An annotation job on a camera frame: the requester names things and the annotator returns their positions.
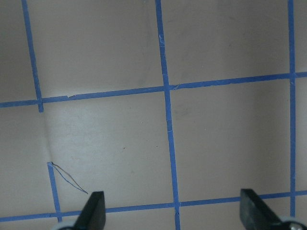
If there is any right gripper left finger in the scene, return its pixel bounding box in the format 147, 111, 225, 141
73, 191, 106, 230

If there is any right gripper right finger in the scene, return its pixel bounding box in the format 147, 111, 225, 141
240, 189, 283, 230

